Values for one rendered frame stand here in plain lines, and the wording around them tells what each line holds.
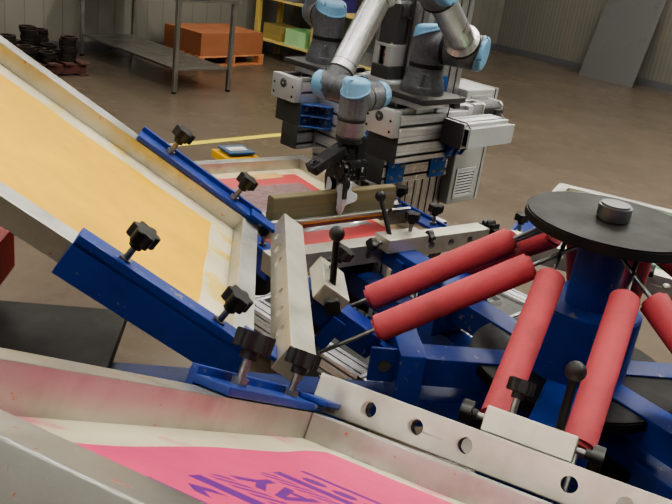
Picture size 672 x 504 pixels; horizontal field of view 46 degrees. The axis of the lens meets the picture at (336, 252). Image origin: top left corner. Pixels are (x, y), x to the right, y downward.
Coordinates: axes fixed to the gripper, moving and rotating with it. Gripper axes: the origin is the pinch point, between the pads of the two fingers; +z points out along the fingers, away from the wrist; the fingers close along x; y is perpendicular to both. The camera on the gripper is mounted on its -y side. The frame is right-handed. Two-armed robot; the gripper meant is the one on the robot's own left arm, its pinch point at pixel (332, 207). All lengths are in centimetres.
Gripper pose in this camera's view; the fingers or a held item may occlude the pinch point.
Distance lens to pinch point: 218.0
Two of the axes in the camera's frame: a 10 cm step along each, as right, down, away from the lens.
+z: -1.3, 9.2, 3.8
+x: -5.6, -3.8, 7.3
